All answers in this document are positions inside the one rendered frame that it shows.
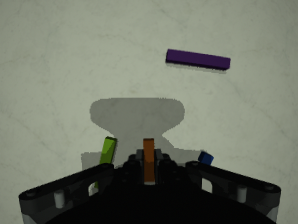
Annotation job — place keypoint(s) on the small blue block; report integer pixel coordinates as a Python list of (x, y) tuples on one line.
[(205, 158)]

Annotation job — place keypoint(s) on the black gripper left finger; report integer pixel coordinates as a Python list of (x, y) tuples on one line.
[(40, 204)]

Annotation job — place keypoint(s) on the lime green rod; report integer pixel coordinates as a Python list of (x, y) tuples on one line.
[(107, 152)]

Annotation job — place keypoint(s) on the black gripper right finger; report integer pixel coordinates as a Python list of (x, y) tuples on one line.
[(260, 195)]

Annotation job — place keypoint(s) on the orange rod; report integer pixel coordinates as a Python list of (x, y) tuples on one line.
[(148, 148)]

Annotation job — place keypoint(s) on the purple rod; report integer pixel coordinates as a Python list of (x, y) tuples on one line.
[(197, 59)]

